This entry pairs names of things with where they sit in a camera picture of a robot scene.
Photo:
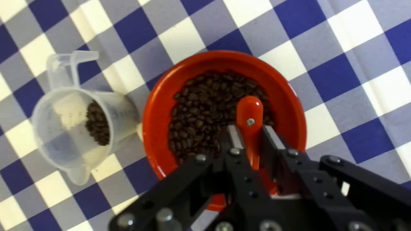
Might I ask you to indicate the blue white checkered tablecloth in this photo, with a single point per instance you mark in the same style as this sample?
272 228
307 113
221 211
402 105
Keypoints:
349 61

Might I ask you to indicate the coffee beans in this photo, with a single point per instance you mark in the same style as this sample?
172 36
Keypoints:
204 106

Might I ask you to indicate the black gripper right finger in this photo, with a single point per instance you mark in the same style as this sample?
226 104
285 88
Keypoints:
346 196

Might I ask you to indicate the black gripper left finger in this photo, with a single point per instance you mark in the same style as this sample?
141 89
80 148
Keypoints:
177 200

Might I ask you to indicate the transparent plastic measuring jar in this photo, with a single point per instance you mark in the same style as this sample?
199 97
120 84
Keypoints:
77 128

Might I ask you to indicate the red orange bowl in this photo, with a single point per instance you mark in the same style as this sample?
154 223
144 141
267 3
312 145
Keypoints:
281 100

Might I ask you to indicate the orange handled metal spoon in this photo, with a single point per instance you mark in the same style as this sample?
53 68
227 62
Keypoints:
249 120

